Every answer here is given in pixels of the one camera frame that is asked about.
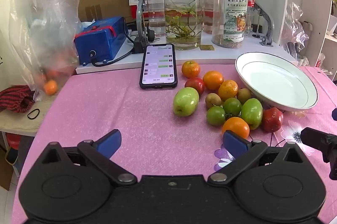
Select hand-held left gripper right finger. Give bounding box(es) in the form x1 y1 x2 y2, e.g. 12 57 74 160
208 130 308 188

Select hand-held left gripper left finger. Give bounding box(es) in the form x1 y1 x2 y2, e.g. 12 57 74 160
39 129 138 186

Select orange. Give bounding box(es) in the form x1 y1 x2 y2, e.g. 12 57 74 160
222 117 250 139
203 70 224 90

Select green tomato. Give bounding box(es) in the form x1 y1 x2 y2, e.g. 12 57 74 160
223 97 242 116
206 106 226 126

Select red wax apple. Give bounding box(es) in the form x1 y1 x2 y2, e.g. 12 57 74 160
261 107 284 133

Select kiwi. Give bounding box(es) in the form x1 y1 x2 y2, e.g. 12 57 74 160
236 88 253 104
205 93 222 109

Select large green apple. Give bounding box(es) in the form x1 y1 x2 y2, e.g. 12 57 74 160
173 87 200 117

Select red tomato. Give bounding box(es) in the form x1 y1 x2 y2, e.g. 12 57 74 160
185 77 206 96

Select white plate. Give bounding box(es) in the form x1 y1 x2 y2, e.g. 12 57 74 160
235 52 318 112

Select pink floral tablecloth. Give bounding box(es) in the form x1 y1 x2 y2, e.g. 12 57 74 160
11 66 337 224

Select white riser board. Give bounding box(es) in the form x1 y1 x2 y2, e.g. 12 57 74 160
76 21 301 75

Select small mandarin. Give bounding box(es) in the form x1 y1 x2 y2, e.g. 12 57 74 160
43 80 58 95

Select tangerine with green stem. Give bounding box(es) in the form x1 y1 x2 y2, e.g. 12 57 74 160
182 61 201 78

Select crumpled clear plastic wrap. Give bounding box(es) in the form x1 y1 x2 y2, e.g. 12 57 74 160
280 3 314 66

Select black smartphone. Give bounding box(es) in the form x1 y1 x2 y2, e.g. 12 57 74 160
139 43 179 89

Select black plug adapter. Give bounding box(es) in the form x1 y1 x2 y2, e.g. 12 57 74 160
133 37 145 54

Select blue device box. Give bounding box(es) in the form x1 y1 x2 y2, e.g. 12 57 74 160
74 16 129 66

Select red black striped cloth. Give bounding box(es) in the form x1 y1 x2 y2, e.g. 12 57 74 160
0 85 36 114

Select large clear black-lidded jar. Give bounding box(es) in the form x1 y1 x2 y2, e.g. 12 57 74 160
211 0 250 49

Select clear plastic bag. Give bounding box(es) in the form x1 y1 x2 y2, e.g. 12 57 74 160
9 0 83 102

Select small clear red-capped bottle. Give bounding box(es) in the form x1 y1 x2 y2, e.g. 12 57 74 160
146 0 167 42

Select cola bottle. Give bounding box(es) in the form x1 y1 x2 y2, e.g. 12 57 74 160
241 0 256 36

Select glass vase with plant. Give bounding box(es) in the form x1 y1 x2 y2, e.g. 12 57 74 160
162 0 204 50

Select black cable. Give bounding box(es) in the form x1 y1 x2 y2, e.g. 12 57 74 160
92 19 137 67

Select black hair tie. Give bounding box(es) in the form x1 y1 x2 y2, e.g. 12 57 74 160
27 108 40 120

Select grey bracket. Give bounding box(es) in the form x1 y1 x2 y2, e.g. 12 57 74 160
253 1 275 46
135 0 149 53

